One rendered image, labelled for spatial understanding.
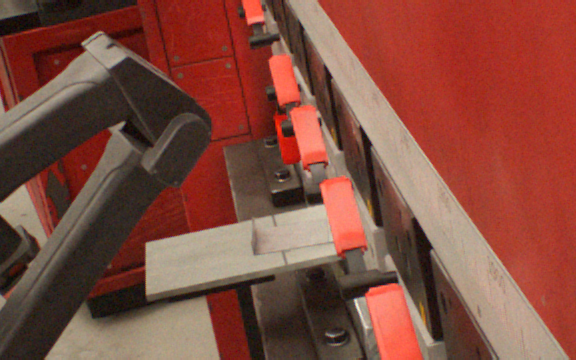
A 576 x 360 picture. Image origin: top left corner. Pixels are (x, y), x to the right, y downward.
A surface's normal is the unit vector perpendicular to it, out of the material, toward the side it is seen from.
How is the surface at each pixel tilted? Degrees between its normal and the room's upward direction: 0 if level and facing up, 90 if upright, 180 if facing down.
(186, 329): 0
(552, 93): 90
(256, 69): 90
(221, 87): 90
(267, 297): 0
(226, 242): 0
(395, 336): 39
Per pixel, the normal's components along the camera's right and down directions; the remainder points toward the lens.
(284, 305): -0.18, -0.92
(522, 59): -0.98, 0.21
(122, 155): -0.69, -0.41
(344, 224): -0.07, -0.52
